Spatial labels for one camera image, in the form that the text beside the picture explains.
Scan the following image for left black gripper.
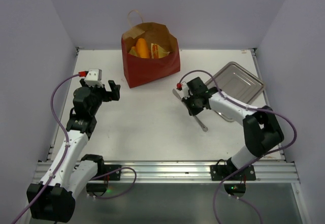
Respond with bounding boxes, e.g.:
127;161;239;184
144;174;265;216
80;79;119;116

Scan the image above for metal tongs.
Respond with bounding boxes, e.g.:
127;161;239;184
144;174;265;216
172;89;208;132

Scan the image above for red brown paper bag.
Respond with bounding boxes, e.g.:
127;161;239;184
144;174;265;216
121;10;181;88

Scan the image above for long orange bread roll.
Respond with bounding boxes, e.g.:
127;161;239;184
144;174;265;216
136;38;150;58

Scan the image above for round sliced bread piece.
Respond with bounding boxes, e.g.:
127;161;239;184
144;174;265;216
129;46;139;57

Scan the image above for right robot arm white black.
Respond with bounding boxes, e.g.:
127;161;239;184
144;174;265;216
177;77;284;180

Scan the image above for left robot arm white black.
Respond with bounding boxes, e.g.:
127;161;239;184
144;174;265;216
27;79;120;223

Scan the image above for fake triangle sandwich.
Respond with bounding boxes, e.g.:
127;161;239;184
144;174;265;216
150;43;170;59

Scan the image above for steel tray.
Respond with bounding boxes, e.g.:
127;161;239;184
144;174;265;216
205;61;266;123

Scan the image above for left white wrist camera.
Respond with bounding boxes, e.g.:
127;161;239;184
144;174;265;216
84;69;103;87

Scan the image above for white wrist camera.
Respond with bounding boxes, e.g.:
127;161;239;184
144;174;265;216
84;69;103;87
176;81;191;99

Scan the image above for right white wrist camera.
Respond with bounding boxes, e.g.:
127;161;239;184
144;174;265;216
176;81;191;99

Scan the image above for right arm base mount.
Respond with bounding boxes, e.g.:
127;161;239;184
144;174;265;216
210;158;256;198

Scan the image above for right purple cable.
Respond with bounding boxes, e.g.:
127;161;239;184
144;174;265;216
177;69;298;224

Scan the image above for purple cable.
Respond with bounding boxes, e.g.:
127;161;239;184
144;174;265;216
177;69;298;224
11;73;138;224

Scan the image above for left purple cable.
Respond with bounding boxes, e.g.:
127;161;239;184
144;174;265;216
11;73;138;224

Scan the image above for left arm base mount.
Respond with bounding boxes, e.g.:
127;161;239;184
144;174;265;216
86;165;122;196

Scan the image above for aluminium front rail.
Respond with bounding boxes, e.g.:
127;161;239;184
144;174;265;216
105;159;300;183

